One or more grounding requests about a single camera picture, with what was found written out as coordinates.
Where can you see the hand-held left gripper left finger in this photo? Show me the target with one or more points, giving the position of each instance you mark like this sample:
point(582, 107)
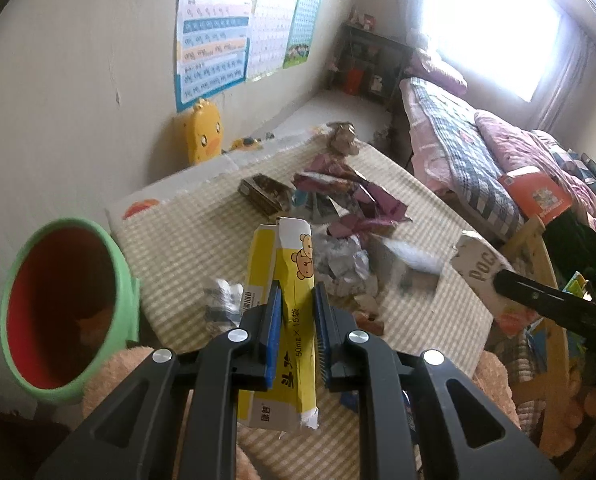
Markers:
point(274, 336)

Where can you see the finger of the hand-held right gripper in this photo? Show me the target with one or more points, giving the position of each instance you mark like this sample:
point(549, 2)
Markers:
point(543, 300)

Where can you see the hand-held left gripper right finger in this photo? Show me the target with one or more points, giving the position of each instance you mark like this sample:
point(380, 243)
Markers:
point(321, 331)

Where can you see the silver printed wrapper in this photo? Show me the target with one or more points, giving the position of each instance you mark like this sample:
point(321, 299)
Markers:
point(223, 302)

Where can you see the yellow bear print carton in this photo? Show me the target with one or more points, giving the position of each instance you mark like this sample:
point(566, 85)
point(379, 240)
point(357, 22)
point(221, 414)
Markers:
point(289, 265)

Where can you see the white torn snack box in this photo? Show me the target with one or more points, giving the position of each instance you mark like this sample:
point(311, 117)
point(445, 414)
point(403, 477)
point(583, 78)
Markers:
point(478, 265)

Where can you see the green bin with red liner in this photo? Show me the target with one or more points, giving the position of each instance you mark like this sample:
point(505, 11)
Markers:
point(124, 310)

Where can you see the yellow wooden chair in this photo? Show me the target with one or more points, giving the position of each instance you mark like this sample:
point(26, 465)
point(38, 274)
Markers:
point(538, 255)

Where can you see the brown crumpled wrapper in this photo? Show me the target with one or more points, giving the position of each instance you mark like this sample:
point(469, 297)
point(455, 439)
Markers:
point(368, 312)

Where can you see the dark cloth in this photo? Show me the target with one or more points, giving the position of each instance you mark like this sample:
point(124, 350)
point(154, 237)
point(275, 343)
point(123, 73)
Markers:
point(575, 240)

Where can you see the orange book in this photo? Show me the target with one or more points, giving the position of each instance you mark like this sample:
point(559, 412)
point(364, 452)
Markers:
point(535, 192)

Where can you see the grey foil wrapper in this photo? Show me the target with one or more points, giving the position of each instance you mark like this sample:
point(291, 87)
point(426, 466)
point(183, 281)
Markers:
point(413, 267)

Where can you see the torn purple packaging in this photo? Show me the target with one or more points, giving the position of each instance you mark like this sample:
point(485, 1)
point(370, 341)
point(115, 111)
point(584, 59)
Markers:
point(363, 200)

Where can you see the dark brown patterned box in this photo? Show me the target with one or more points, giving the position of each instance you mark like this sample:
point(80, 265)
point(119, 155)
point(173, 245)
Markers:
point(265, 192)

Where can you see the pink blanket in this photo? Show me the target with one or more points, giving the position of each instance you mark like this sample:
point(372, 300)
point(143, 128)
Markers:
point(518, 145)

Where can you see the small yellow toy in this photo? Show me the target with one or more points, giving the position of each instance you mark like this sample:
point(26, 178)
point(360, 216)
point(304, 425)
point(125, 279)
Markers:
point(245, 143)

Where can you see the brown crumpled bag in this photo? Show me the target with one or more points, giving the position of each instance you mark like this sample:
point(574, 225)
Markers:
point(343, 137)

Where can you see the yellow duck case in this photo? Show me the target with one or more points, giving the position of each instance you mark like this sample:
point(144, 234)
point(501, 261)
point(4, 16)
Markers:
point(200, 132)

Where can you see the pale curtain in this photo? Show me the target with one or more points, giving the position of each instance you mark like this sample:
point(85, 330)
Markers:
point(568, 85)

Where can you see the pink pillow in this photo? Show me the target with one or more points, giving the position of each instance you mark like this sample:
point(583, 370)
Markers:
point(440, 67)

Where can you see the dark storage shelf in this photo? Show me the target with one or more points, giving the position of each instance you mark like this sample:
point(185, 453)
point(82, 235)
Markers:
point(373, 60)

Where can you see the bright window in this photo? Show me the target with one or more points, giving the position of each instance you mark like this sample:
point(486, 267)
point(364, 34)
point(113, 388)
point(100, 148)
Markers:
point(488, 25)

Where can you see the blue striped wall chart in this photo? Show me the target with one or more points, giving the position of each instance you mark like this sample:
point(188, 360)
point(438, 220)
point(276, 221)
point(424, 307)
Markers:
point(213, 35)

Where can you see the teal wall chart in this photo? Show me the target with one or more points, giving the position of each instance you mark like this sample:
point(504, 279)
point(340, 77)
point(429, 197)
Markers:
point(304, 20)

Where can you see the white grid wall chart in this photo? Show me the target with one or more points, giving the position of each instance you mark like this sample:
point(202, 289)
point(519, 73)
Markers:
point(273, 20)

